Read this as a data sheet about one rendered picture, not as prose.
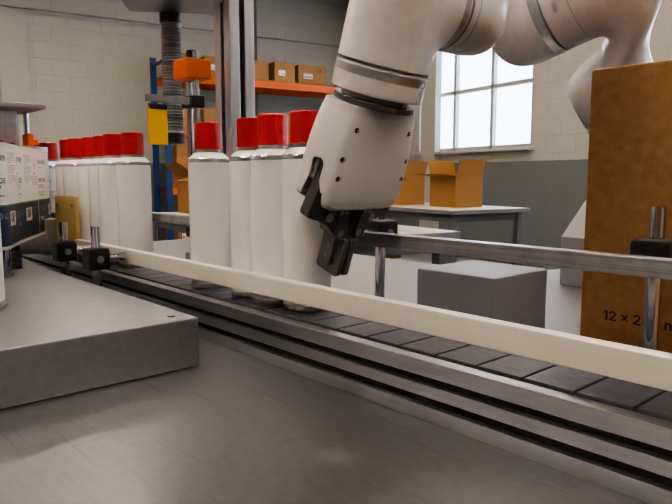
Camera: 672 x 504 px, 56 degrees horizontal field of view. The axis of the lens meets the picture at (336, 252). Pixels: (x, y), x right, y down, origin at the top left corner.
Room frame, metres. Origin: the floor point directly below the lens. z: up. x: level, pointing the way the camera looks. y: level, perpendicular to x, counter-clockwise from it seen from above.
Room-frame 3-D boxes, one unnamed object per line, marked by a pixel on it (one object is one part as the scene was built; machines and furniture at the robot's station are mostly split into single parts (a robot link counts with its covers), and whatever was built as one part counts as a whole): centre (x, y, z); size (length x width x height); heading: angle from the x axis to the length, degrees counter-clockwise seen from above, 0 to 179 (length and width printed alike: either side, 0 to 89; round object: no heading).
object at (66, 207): (1.10, 0.47, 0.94); 0.10 x 0.01 x 0.09; 42
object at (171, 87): (1.09, 0.27, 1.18); 0.04 x 0.04 x 0.21
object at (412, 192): (5.63, -0.55, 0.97); 0.43 x 0.39 x 0.37; 119
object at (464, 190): (5.14, -0.94, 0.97); 0.44 x 0.42 x 0.37; 118
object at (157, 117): (0.94, 0.26, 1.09); 0.03 x 0.01 x 0.06; 132
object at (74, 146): (1.13, 0.46, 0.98); 0.05 x 0.05 x 0.20
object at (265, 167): (0.70, 0.07, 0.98); 0.05 x 0.05 x 0.20
